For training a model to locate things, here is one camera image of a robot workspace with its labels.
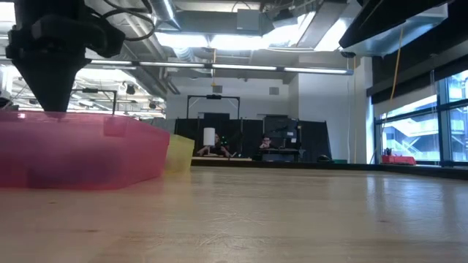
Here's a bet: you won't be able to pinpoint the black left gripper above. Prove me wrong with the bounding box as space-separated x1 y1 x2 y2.
5 16 96 113

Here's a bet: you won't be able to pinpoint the red translucent plastic tray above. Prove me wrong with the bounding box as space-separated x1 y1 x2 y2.
0 110 171 191

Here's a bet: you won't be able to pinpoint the yellow translucent plastic tray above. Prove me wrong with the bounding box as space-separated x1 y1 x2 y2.
163 134 196 173

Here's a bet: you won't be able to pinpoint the white cylindrical lamp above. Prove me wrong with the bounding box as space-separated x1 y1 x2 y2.
202 126 217 157

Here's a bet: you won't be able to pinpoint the person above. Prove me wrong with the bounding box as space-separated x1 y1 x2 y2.
258 135 279 150
197 133 235 157

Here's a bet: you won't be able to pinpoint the wooden table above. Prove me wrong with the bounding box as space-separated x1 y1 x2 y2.
192 156 253 162

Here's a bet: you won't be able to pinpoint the long ceiling light bar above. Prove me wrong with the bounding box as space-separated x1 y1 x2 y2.
89 60 354 76

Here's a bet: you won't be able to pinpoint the grey ceiling box unit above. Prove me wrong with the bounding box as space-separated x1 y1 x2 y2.
235 7 263 32

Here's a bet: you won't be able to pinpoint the black partition panels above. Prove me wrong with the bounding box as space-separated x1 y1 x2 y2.
173 113 333 161

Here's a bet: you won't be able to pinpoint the red box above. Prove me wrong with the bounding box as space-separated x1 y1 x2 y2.
382 155 417 166

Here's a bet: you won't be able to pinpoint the black gantry frame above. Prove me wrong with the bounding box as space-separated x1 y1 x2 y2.
186 94 241 120
69 87 118 116

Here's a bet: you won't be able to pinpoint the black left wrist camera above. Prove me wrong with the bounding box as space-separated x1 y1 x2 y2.
86 22 127 59

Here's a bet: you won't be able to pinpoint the silver round ceiling duct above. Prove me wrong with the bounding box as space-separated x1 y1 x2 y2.
148 0 182 32

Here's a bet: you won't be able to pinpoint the black aluminium table frame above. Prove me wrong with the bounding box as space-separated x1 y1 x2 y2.
191 160 468 180

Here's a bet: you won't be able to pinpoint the yellow hanging cable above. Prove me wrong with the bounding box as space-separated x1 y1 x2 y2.
389 27 405 102

